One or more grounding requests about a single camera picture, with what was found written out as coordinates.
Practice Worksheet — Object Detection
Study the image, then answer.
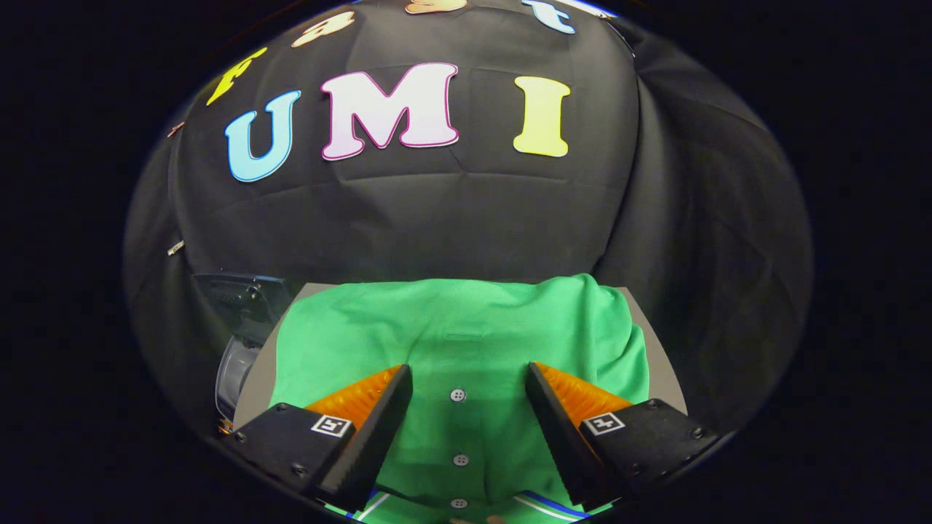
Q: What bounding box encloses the black backdrop cloth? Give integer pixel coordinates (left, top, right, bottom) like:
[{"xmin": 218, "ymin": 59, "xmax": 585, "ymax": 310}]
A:
[{"xmin": 122, "ymin": 0, "xmax": 815, "ymax": 439}]

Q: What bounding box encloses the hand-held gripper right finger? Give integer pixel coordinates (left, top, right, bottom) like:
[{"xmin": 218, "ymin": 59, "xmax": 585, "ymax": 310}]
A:
[{"xmin": 524, "ymin": 361, "xmax": 722, "ymax": 512}]

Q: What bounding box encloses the green polo shirt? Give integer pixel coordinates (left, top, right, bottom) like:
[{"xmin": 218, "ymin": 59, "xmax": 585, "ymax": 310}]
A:
[{"xmin": 268, "ymin": 273, "xmax": 651, "ymax": 524}]

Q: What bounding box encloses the dark washing machine lid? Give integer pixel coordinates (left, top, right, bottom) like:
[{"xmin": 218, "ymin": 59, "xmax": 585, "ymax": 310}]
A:
[{"xmin": 192, "ymin": 272, "xmax": 301, "ymax": 347}]

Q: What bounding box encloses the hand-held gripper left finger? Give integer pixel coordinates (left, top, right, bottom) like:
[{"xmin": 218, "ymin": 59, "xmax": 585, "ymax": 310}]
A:
[{"xmin": 218, "ymin": 364, "xmax": 414, "ymax": 514}]

